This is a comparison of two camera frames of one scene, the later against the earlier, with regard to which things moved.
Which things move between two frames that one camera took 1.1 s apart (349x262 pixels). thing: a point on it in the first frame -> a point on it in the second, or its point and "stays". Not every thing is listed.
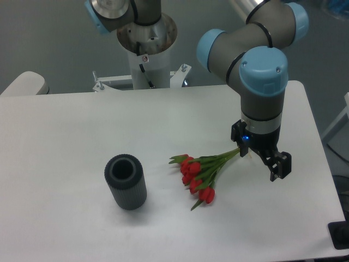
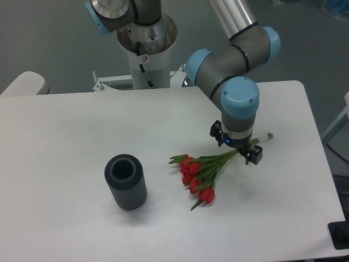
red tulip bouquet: x=198 y=173 stays
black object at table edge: x=339 y=232 stays
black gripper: x=265 y=147 -> x=252 y=154
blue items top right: x=341 y=6 stays
